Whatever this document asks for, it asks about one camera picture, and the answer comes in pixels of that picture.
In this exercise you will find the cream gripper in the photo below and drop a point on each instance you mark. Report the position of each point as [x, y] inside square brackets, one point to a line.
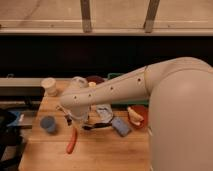
[80, 120]

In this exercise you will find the black handled brush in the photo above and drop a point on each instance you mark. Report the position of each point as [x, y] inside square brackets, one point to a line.
[96, 125]

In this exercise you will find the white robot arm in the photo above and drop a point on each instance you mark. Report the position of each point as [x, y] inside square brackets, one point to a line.
[180, 95]

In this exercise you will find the metal spoon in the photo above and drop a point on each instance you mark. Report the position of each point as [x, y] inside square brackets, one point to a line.
[66, 115]

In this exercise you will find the orange carrot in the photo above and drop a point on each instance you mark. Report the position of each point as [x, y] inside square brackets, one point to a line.
[72, 142]

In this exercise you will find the blue plastic cup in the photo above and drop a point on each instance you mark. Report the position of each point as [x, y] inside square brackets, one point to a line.
[48, 124]

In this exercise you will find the yellow round fruit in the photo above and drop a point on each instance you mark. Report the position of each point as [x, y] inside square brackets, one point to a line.
[92, 84]

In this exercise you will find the blue sponge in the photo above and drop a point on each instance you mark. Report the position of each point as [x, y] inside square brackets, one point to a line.
[120, 126]

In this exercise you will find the maroon bowl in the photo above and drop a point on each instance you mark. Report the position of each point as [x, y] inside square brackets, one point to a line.
[94, 78]

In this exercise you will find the white plastic cup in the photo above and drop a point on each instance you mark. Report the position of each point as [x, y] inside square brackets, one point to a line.
[49, 85]

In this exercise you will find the yellow food in bowl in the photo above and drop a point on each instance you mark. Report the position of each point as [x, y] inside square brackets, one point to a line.
[134, 117]

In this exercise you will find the orange bowl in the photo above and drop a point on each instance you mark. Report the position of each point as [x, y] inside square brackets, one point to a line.
[143, 111]

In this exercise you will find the green plastic bin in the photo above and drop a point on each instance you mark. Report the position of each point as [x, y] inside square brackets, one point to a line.
[126, 103]

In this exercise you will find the black chair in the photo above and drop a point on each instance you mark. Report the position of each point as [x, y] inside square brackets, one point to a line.
[9, 136]

